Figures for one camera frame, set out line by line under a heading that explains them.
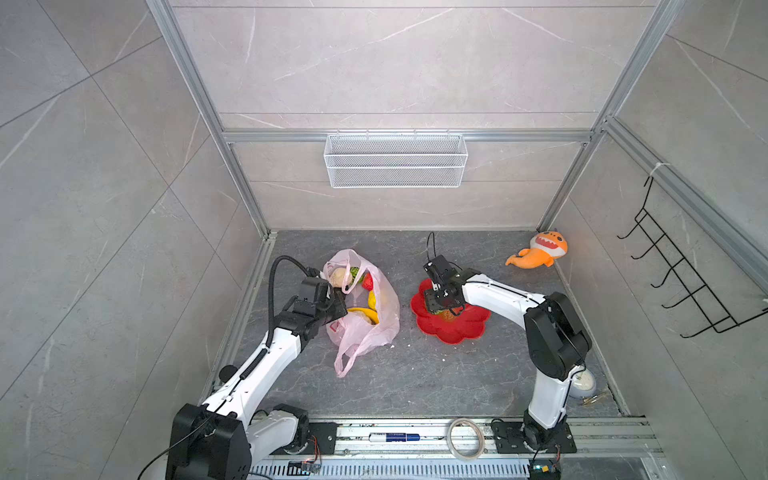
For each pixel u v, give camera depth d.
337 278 0.95
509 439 0.73
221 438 0.38
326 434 0.73
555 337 0.49
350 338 0.80
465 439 0.75
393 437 0.73
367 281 0.89
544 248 1.05
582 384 0.78
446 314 0.95
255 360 0.48
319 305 0.64
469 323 0.92
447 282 0.70
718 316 0.59
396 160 1.01
